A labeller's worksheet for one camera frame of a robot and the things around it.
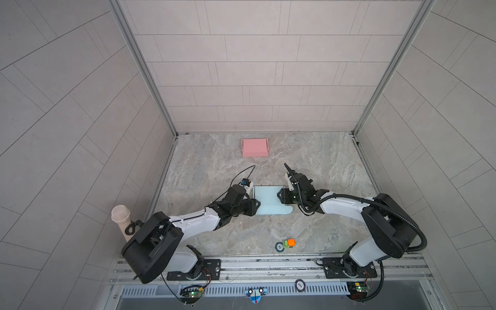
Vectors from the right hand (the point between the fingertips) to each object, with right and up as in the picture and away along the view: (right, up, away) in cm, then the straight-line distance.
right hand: (278, 196), depth 89 cm
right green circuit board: (+26, -28, -22) cm, 44 cm away
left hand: (-8, -2, -4) cm, 9 cm away
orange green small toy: (+3, -15, -14) cm, 21 cm away
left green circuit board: (-32, -28, -24) cm, 49 cm away
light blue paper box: (-4, -1, -6) cm, 8 cm away
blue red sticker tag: (-10, -28, -24) cm, 38 cm away
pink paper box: (-11, +23, +16) cm, 30 cm away
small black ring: (-1, -17, -12) cm, 21 cm away
